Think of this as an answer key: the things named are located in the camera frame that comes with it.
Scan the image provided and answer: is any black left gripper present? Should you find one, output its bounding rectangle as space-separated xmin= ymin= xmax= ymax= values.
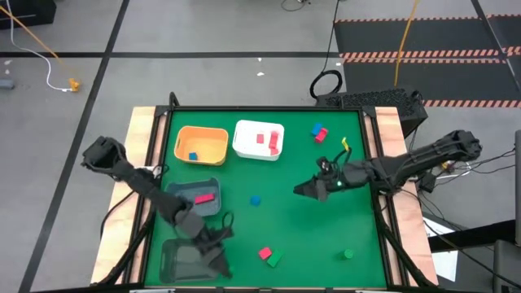
xmin=189 ymin=221 xmax=236 ymax=280

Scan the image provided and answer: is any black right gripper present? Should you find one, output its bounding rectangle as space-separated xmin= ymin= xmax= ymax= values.
xmin=293 ymin=156 xmax=368 ymax=203

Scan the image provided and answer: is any dark green plastic bin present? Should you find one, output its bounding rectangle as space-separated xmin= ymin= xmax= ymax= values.
xmin=158 ymin=236 xmax=221 ymax=285

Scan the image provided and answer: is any blue-grey plastic bin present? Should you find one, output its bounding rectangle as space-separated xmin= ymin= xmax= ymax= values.
xmin=164 ymin=176 xmax=223 ymax=217

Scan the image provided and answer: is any white plastic bin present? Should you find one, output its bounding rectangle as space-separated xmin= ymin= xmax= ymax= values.
xmin=231 ymin=119 xmax=286 ymax=162

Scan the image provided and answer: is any wooden side board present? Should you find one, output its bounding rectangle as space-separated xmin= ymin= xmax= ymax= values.
xmin=90 ymin=106 xmax=158 ymax=285
xmin=374 ymin=106 xmax=440 ymax=286

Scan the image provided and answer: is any black computer tower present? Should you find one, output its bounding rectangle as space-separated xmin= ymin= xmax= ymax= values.
xmin=315 ymin=88 xmax=429 ymax=138

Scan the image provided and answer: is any orange plastic bin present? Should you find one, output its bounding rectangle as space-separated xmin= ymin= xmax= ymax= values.
xmin=173 ymin=125 xmax=230 ymax=167

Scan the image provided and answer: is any white paper sheet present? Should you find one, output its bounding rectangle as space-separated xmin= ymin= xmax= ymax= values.
xmin=422 ymin=221 xmax=460 ymax=282

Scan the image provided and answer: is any black desk beam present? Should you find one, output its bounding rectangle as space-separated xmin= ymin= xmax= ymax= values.
xmin=427 ymin=219 xmax=518 ymax=253

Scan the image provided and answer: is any black hazard-striped floor mat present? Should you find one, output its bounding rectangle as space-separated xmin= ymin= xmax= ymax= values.
xmin=333 ymin=14 xmax=521 ymax=107

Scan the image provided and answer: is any black box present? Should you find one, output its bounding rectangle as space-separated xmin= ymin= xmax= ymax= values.
xmin=0 ymin=0 xmax=57 ymax=30

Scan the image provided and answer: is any black table frame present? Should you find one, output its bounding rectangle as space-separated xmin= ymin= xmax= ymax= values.
xmin=124 ymin=91 xmax=402 ymax=293

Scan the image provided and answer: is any black coiled floor cable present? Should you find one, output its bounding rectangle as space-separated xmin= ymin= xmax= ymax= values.
xmin=309 ymin=0 xmax=344 ymax=100

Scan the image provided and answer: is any yellow hanging cable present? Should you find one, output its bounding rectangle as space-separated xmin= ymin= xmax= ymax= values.
xmin=393 ymin=0 xmax=420 ymax=87

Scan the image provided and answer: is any orange floor cable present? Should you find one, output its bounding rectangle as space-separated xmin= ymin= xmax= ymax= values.
xmin=0 ymin=4 xmax=78 ymax=82

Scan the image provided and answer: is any white floor cable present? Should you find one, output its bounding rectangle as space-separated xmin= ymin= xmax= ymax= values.
xmin=6 ymin=0 xmax=72 ymax=93

